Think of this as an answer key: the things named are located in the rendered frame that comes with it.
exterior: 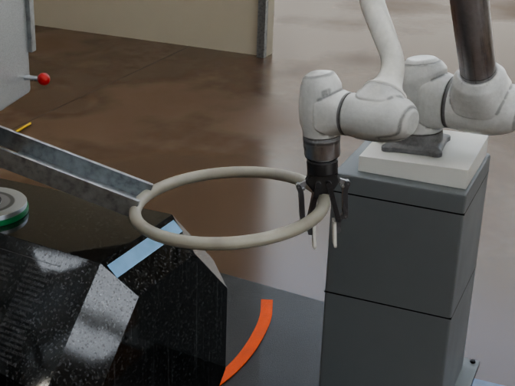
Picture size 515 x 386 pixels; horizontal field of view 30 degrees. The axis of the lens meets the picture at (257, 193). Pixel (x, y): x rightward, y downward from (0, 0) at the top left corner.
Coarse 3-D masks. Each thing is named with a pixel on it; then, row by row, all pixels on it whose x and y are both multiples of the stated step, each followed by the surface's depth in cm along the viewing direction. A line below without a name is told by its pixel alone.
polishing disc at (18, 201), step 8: (0, 192) 255; (8, 192) 255; (16, 192) 255; (8, 200) 250; (16, 200) 250; (24, 200) 250; (0, 208) 245; (8, 208) 245; (16, 208) 245; (24, 208) 247; (0, 216) 241; (8, 216) 242
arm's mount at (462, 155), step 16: (448, 144) 294; (464, 144) 294; (480, 144) 293; (368, 160) 285; (384, 160) 283; (400, 160) 281; (416, 160) 281; (432, 160) 281; (448, 160) 281; (464, 160) 281; (480, 160) 293; (400, 176) 282; (416, 176) 280; (432, 176) 278; (448, 176) 276; (464, 176) 275
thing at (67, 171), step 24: (0, 144) 247; (24, 144) 246; (48, 144) 245; (24, 168) 236; (48, 168) 234; (72, 168) 245; (96, 168) 244; (72, 192) 235; (96, 192) 234; (120, 192) 234
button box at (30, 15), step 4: (28, 0) 236; (32, 0) 238; (28, 4) 237; (32, 4) 238; (28, 8) 237; (32, 8) 239; (28, 12) 237; (32, 12) 239; (28, 16) 238; (32, 16) 239; (28, 20) 238; (32, 20) 239; (28, 24) 239; (32, 24) 240; (28, 28) 239; (32, 28) 240; (28, 32) 239; (32, 32) 240; (28, 36) 240; (32, 36) 240; (28, 40) 240; (32, 40) 241; (28, 44) 241; (32, 44) 241; (28, 48) 241; (32, 48) 241
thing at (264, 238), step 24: (216, 168) 255; (240, 168) 255; (264, 168) 253; (144, 192) 241; (312, 216) 222; (168, 240) 216; (192, 240) 213; (216, 240) 212; (240, 240) 212; (264, 240) 213
